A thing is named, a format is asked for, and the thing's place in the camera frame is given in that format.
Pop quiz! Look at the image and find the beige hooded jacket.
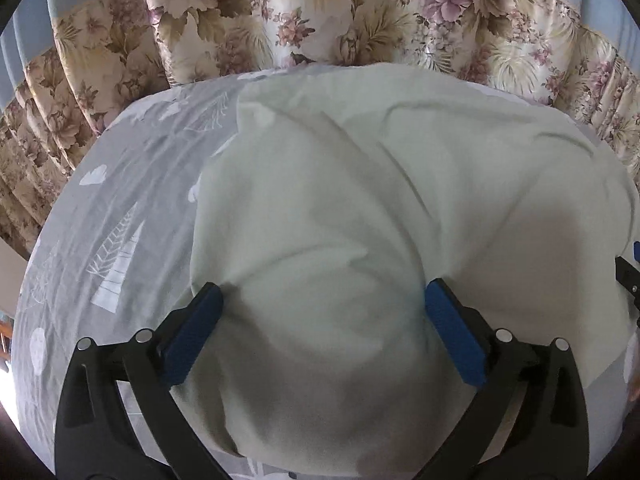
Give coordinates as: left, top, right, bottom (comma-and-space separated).
180, 65, 639, 476

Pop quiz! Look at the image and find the wooden chair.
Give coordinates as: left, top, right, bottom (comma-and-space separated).
0, 313, 13, 372

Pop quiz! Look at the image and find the grey patterned bed sheet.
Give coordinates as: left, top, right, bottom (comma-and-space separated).
12, 66, 640, 480

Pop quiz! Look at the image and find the blue floral curtain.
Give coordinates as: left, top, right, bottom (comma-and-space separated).
1, 0, 639, 257

